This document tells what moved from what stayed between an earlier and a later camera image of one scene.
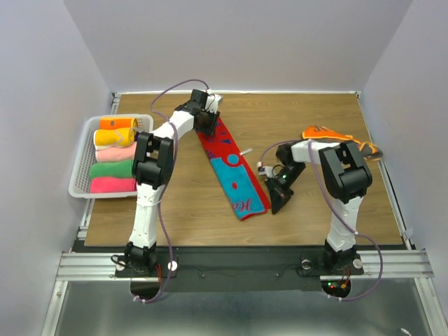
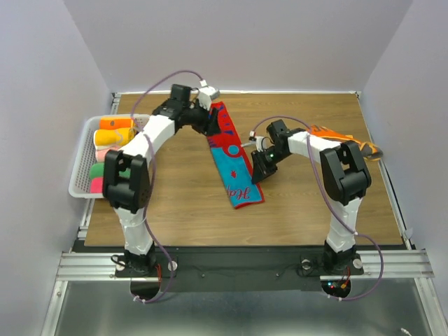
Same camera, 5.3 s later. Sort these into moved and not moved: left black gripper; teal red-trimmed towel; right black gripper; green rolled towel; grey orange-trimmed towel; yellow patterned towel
Moved: right black gripper; teal red-trimmed towel
Not moved: grey orange-trimmed towel; yellow patterned towel; green rolled towel; left black gripper
